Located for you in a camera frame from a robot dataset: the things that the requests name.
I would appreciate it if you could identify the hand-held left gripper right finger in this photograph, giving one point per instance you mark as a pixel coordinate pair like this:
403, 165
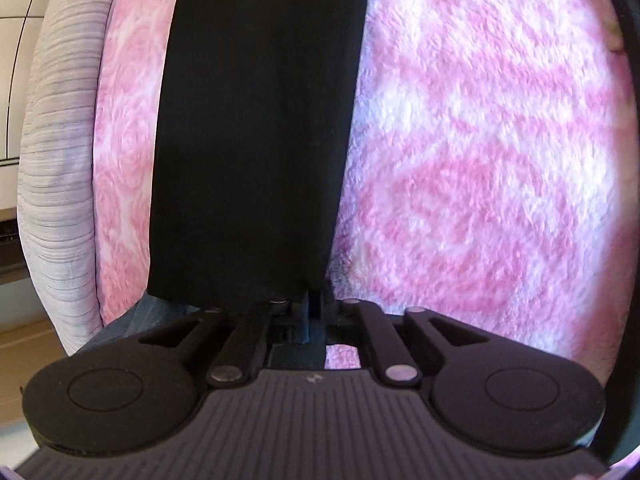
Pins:
316, 305

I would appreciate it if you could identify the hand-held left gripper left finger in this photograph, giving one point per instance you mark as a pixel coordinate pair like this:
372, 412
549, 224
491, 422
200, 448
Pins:
300, 320

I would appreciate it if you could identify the black pants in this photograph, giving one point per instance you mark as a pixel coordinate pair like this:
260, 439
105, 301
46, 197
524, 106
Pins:
250, 135

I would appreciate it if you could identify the blue t-shirt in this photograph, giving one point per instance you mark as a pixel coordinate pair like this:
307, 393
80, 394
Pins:
135, 317

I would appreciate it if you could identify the pink rose blanket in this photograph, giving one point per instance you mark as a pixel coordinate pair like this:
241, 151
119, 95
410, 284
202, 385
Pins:
475, 160

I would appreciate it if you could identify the striped white quilt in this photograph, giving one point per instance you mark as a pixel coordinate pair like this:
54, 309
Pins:
60, 160

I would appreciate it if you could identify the white wardrobe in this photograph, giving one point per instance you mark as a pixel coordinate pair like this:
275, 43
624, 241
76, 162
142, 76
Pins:
15, 85

